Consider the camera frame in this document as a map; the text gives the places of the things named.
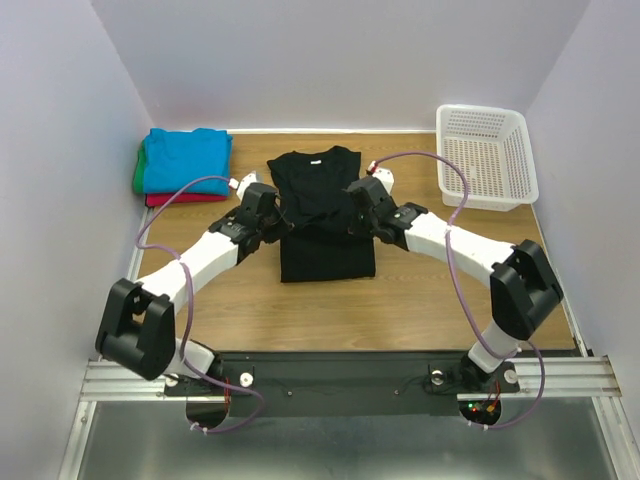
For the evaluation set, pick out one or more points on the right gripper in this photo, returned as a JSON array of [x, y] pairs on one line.
[[353, 215]]

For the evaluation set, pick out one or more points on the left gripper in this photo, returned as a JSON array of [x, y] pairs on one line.
[[283, 226]]

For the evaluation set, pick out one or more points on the black t shirt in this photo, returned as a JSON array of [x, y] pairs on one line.
[[320, 246]]

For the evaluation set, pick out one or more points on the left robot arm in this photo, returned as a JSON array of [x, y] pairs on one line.
[[146, 323]]

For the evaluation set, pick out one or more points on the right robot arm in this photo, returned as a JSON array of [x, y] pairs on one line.
[[523, 287]]

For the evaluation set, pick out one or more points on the blue folded t shirt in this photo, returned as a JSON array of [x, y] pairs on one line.
[[174, 159]]

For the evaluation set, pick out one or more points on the red folded t shirt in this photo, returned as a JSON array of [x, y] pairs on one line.
[[158, 199]]

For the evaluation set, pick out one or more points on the green folded t shirt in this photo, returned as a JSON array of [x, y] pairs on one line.
[[138, 178]]

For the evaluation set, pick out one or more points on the white plastic basket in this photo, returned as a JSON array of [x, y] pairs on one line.
[[490, 159]]

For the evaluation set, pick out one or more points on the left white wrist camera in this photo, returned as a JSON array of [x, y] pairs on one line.
[[240, 186]]

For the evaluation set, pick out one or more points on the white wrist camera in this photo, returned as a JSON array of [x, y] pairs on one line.
[[384, 175], [240, 186]]

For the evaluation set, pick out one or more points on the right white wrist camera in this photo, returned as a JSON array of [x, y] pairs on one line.
[[384, 175]]

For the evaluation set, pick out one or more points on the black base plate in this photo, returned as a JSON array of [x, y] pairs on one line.
[[323, 384]]

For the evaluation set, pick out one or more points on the aluminium frame rail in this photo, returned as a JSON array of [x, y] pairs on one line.
[[577, 377]]

